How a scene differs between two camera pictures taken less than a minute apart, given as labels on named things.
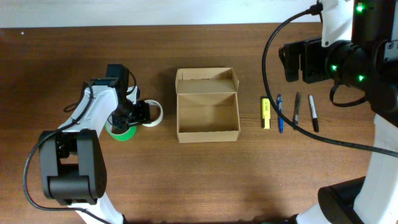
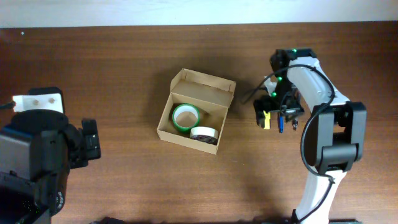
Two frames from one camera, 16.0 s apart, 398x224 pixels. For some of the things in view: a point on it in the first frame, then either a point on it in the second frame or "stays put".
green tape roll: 127,135 → 185,117
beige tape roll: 156,122 → 205,134
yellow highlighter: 266,112 stays put
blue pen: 280,121 stays put
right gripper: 311,61 → 278,109
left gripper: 142,112 → 91,140
